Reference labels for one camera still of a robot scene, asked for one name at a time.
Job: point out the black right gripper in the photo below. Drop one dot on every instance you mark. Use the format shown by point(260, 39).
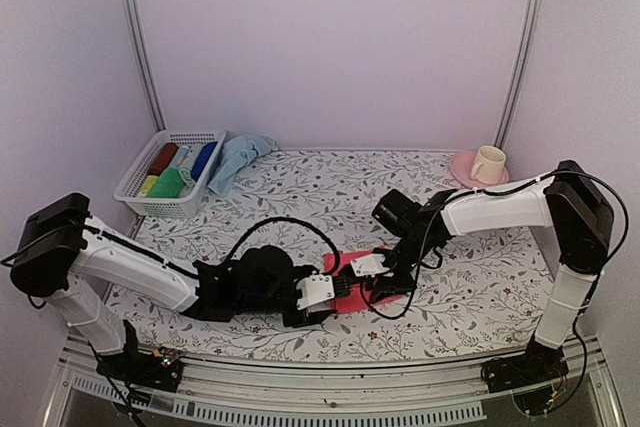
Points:
point(392, 288)

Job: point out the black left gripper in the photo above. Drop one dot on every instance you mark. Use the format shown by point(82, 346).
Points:
point(306, 320)

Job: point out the pink towel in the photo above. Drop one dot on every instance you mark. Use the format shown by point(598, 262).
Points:
point(353, 302)

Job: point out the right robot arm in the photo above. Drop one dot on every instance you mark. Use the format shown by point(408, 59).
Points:
point(568, 200)

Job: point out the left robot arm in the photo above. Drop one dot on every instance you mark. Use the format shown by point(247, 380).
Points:
point(63, 244)

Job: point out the floral tablecloth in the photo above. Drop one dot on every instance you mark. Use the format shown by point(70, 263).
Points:
point(486, 293)

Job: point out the pink saucer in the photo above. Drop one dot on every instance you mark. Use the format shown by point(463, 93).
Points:
point(460, 167)

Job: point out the cream mug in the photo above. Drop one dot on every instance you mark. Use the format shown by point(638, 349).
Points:
point(488, 165)

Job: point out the light blue towel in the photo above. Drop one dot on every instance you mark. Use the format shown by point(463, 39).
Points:
point(238, 153)

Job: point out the green rolled towel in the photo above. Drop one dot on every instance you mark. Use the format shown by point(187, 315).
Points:
point(170, 185)

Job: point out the blue rolled towel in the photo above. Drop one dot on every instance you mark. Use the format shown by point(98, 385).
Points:
point(202, 159)

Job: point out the white plastic basket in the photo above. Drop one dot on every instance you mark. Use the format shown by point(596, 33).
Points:
point(183, 207)

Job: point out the teal patterned rolled towel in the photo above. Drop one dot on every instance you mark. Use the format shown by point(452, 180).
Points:
point(185, 157)

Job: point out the yellow rolled towel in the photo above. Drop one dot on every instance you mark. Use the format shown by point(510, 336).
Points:
point(147, 185)

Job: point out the dark red rolled towel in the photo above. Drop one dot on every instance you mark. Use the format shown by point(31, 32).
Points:
point(163, 159)

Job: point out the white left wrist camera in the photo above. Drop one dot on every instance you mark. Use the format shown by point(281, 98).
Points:
point(313, 290)

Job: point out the front aluminium rail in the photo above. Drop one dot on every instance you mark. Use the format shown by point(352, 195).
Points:
point(225, 391)

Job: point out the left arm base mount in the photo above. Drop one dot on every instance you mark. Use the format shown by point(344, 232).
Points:
point(139, 369)

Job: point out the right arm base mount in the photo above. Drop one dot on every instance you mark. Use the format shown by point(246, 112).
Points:
point(508, 373)

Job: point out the right aluminium post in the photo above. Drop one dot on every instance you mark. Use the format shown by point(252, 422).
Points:
point(526, 40)

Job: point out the aluminium post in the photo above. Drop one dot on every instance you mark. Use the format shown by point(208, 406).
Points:
point(134, 25)
point(526, 40)

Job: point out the left aluminium post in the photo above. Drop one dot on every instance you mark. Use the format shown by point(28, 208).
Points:
point(134, 25)

